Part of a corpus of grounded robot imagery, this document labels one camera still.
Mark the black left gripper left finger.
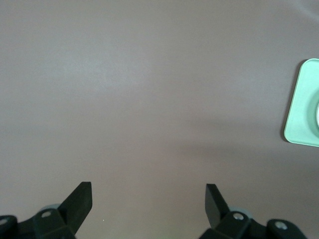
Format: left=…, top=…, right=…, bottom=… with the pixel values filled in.
left=17, top=182, right=93, bottom=239

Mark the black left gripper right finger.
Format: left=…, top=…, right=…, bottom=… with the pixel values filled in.
left=199, top=184, right=252, bottom=239

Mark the brown table mat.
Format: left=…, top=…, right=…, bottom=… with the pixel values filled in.
left=0, top=0, right=319, bottom=239

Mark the light green rectangular tray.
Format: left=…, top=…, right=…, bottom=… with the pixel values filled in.
left=284, top=58, right=319, bottom=147

